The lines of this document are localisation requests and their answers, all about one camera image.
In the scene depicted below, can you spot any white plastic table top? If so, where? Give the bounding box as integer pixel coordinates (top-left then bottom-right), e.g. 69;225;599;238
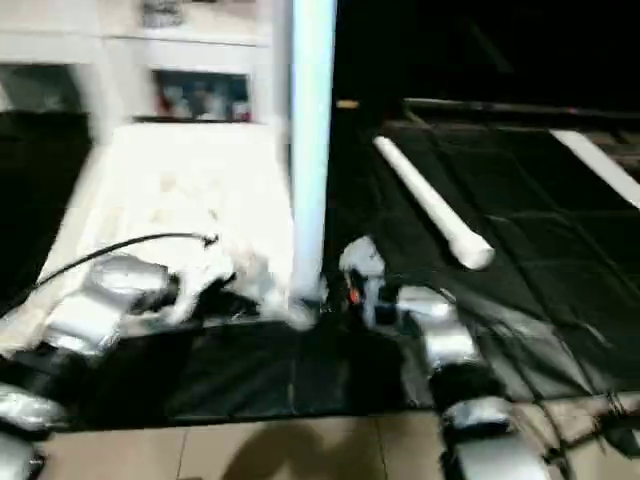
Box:
0;120;331;353

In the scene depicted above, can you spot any black work mat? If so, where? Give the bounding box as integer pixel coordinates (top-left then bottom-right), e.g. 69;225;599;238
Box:
0;105;640;433

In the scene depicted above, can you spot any small red bottle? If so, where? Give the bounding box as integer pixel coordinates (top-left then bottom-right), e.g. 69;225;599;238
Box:
160;85;183;119

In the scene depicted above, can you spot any long black bar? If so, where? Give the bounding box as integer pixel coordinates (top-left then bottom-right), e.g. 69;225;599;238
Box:
405;97;640;126

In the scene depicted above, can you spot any white glass-door cabinet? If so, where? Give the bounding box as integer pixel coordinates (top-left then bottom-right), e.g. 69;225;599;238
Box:
0;0;276;126

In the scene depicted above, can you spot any white board strip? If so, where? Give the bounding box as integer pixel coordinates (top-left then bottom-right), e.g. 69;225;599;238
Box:
550;130;640;209

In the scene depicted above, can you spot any large black cabinet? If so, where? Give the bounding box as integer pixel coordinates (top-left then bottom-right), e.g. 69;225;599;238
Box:
330;0;640;116

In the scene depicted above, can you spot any small grey metal object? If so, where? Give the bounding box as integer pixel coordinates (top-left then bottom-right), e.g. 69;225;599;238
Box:
140;0;186;29

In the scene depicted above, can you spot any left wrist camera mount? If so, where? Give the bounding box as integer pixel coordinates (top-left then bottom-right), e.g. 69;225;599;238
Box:
162;240;239;323

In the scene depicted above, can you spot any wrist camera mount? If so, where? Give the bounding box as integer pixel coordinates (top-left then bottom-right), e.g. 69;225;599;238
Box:
162;240;239;323
338;236;387;286

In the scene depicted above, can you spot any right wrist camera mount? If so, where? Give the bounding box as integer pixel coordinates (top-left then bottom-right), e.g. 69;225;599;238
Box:
338;236;387;286

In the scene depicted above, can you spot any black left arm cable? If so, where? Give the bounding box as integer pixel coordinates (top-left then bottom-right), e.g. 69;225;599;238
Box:
25;232;221;296

